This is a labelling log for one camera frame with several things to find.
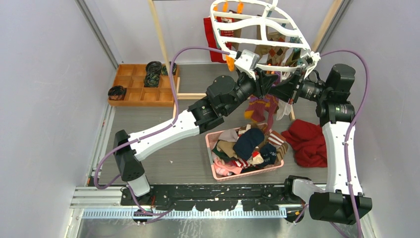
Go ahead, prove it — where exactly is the rolled dark green sock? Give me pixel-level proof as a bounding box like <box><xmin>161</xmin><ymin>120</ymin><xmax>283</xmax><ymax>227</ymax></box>
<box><xmin>161</xmin><ymin>61</ymin><xmax>178</xmax><ymax>76</ymax></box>

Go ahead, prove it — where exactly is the green striped hanging sock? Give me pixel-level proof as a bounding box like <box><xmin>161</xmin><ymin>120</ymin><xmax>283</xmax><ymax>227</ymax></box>
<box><xmin>284</xmin><ymin>48</ymin><xmax>302</xmax><ymax>67</ymax></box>

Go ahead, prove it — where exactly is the rolled dark sock centre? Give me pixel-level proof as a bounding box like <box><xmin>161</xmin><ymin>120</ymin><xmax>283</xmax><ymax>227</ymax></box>
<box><xmin>144</xmin><ymin>72</ymin><xmax>160</xmax><ymax>88</ymax></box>

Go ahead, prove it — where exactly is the red hanging sock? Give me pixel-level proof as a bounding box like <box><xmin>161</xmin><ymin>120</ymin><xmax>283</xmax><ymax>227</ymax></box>
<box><xmin>203</xmin><ymin>17</ymin><xmax>234</xmax><ymax>63</ymax></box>

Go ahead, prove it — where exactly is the maroon purple orange striped sock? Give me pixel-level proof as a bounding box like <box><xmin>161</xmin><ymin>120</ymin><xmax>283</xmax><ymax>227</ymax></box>
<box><xmin>265</xmin><ymin>94</ymin><xmax>278</xmax><ymax>131</ymax></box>

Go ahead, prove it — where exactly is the orange wooden compartment tray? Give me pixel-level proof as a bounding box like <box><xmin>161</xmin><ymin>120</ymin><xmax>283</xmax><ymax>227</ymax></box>
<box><xmin>108</xmin><ymin>64</ymin><xmax>174</xmax><ymax>107</ymax></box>

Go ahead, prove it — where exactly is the rolled dark sock left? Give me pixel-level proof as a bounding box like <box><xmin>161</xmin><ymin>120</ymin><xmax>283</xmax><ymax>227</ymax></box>
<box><xmin>107</xmin><ymin>85</ymin><xmax>127</xmax><ymax>101</ymax></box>

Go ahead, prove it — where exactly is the maroon orange heel sock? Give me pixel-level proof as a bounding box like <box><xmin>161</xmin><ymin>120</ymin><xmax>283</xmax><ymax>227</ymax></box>
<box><xmin>244</xmin><ymin>96</ymin><xmax>268</xmax><ymax>123</ymax></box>

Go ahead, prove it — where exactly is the grey beige sock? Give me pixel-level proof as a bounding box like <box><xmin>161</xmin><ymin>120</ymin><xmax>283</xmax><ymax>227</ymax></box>
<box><xmin>218</xmin><ymin>129</ymin><xmax>239</xmax><ymax>143</ymax></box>

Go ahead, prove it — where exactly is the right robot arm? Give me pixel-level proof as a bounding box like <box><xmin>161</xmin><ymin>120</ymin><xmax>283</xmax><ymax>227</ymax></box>
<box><xmin>269</xmin><ymin>63</ymin><xmax>372</xmax><ymax>225</ymax></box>

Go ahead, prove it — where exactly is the red cloth on table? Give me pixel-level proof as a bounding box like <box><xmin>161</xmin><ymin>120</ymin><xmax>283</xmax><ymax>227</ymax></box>
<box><xmin>281</xmin><ymin>119</ymin><xmax>327</xmax><ymax>168</ymax></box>

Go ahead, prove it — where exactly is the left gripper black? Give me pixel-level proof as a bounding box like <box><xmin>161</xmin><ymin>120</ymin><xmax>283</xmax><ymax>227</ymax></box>
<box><xmin>222</xmin><ymin>66</ymin><xmax>276</xmax><ymax>115</ymax></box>

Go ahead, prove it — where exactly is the brown striped sock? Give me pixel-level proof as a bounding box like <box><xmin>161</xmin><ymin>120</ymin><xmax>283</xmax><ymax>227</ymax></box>
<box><xmin>276</xmin><ymin>143</ymin><xmax>289</xmax><ymax>163</ymax></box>

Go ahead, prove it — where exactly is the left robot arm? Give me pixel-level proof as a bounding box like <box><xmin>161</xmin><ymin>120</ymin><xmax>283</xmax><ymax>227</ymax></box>
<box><xmin>113</xmin><ymin>68</ymin><xmax>279</xmax><ymax>205</ymax></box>

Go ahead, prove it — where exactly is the argyle hanging sock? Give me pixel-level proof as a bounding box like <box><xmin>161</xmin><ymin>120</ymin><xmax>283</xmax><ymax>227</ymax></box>
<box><xmin>266</xmin><ymin>32</ymin><xmax>288</xmax><ymax>66</ymax></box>

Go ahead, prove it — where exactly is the white hanging sock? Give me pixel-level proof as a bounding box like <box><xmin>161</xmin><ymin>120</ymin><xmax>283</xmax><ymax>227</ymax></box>
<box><xmin>276</xmin><ymin>100</ymin><xmax>292</xmax><ymax>120</ymax></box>

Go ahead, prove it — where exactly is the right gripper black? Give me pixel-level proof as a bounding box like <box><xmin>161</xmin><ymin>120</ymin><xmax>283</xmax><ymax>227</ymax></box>
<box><xmin>267</xmin><ymin>67</ymin><xmax>331</xmax><ymax>104</ymax></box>

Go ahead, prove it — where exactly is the wooden clothes rack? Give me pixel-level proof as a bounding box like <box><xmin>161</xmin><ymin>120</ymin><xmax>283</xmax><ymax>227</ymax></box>
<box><xmin>147</xmin><ymin>0</ymin><xmax>351</xmax><ymax>115</ymax></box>

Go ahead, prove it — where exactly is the white plastic clip hanger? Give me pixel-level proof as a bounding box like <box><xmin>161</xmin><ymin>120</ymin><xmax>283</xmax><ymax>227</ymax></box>
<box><xmin>210</xmin><ymin>0</ymin><xmax>312</xmax><ymax>72</ymax></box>

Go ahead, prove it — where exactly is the pink plastic basket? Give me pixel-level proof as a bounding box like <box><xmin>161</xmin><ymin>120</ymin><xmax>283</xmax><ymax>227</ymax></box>
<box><xmin>205</xmin><ymin>130</ymin><xmax>284</xmax><ymax>182</ymax></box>

